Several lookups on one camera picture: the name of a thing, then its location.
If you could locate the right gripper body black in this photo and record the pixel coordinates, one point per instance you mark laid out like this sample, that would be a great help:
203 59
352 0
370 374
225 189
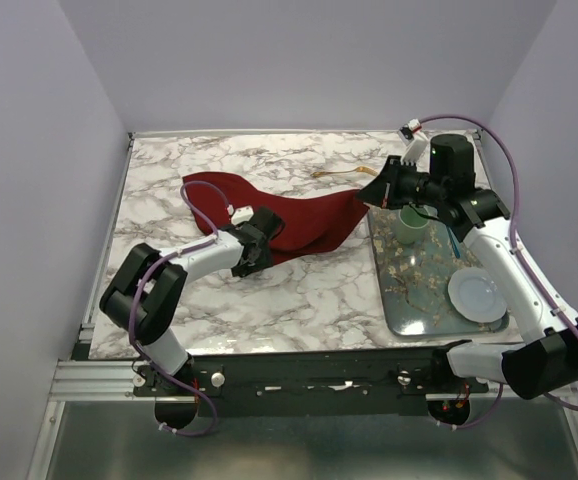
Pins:
408 184

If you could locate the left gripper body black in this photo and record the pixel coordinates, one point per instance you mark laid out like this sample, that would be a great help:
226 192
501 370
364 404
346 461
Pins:
264 260

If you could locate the gold fork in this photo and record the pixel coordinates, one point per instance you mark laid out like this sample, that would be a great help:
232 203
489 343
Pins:
360 170

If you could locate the dark red cloth napkin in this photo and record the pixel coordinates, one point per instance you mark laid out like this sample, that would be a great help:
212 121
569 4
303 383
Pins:
312 226

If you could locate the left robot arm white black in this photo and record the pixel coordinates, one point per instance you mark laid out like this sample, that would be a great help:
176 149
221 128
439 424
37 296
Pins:
144 294

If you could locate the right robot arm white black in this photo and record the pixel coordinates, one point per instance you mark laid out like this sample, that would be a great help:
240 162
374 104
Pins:
439 172

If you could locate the light green cup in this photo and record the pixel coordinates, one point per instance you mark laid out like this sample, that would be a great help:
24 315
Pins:
411 224

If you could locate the blue metallic spoon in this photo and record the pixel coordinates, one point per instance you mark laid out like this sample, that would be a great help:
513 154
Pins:
454 243

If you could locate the floral teal serving tray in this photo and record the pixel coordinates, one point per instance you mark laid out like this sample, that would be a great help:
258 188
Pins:
413 280

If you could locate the pale blue small plate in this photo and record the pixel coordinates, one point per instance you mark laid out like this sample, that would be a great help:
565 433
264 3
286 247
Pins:
475 296

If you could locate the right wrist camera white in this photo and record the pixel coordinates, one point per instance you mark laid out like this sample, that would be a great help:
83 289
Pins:
416 141

